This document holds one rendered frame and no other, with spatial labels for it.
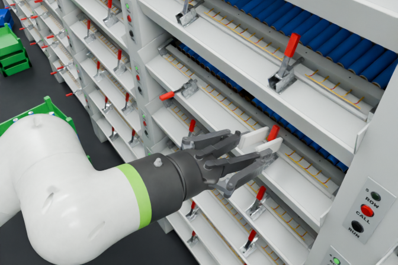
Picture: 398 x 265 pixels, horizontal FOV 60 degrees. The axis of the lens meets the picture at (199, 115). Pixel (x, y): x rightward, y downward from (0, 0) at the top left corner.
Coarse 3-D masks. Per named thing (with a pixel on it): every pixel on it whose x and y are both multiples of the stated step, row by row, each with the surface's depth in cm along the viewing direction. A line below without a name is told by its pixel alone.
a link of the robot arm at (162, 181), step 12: (156, 156) 50; (144, 168) 47; (156, 168) 47; (168, 168) 48; (144, 180) 45; (156, 180) 46; (168, 180) 47; (180, 180) 48; (156, 192) 46; (168, 192) 47; (180, 192) 48; (156, 204) 46; (168, 204) 47; (180, 204) 49; (156, 216) 47
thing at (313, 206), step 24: (144, 48) 91; (168, 72) 90; (192, 96) 83; (216, 120) 77; (288, 168) 66; (312, 168) 65; (288, 192) 63; (312, 192) 62; (336, 192) 58; (312, 216) 60
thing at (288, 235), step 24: (168, 120) 104; (192, 120) 92; (240, 192) 85; (264, 192) 76; (264, 216) 80; (288, 216) 79; (264, 240) 80; (288, 240) 76; (312, 240) 74; (288, 264) 74
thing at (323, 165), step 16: (176, 64) 90; (192, 64) 86; (208, 80) 82; (224, 96) 80; (240, 96) 76; (256, 112) 73; (288, 144) 67; (304, 144) 66; (320, 160) 63; (336, 176) 60
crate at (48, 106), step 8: (48, 96) 142; (48, 104) 142; (24, 112) 138; (40, 112) 143; (48, 112) 146; (56, 112) 144; (8, 120) 135; (64, 120) 141; (72, 120) 132; (0, 128) 134; (0, 136) 136
